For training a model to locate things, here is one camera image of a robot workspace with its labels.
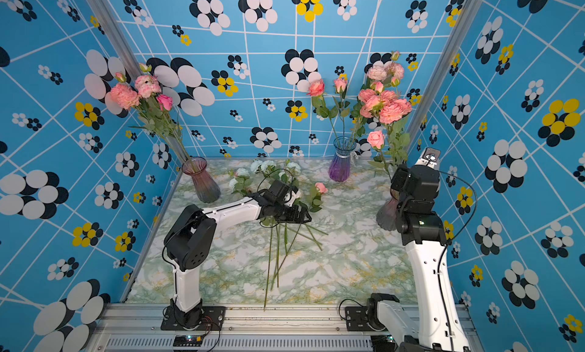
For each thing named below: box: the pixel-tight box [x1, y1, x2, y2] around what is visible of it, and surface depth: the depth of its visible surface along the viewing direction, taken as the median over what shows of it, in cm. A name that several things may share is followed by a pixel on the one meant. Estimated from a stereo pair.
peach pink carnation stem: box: [378, 98, 413, 176], surface depth 69 cm
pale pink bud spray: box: [366, 50, 405, 94], surface depth 85 cm
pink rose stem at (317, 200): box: [309, 182, 329, 213], surface depth 104 cm
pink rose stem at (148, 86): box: [134, 63, 186, 160], surface depth 82 cm
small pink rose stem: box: [332, 77, 351, 148], surface depth 93 cm
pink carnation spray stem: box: [358, 89, 387, 143], surface depth 74 cm
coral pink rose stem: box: [306, 79, 342, 142], surface depth 91 cm
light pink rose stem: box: [367, 130, 392, 181], surface depth 69 cm
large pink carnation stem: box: [108, 72, 184, 161], surface depth 78 cm
